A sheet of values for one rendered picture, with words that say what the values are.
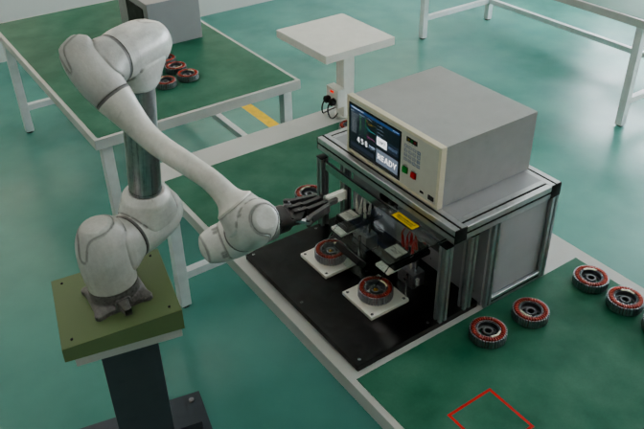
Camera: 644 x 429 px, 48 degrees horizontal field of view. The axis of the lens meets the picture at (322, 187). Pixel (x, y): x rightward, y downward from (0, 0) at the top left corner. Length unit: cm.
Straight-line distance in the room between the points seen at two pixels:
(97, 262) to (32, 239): 198
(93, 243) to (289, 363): 128
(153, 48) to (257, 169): 114
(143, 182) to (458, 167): 93
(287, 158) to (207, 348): 91
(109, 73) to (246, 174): 121
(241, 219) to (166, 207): 64
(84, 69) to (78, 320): 82
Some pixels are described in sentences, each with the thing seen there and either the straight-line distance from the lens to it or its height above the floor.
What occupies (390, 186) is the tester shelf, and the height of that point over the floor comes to 112.
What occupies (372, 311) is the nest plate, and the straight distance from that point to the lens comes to 226.
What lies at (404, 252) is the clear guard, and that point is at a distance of 203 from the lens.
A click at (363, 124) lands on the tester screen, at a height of 124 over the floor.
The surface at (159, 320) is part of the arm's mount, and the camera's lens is 226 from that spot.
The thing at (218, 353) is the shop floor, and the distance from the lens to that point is 327.
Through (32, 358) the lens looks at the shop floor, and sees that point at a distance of 347.
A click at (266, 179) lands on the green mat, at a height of 75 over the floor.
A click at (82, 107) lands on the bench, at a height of 75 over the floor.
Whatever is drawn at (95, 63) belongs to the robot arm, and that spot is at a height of 160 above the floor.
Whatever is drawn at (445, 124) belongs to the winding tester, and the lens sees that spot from 215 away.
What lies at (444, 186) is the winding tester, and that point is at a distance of 210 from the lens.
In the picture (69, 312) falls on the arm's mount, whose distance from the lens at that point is 239.
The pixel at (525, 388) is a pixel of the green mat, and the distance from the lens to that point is 215.
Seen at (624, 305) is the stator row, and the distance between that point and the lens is 244.
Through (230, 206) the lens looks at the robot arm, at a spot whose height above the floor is 135.
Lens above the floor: 231
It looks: 33 degrees down
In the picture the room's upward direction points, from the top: 1 degrees counter-clockwise
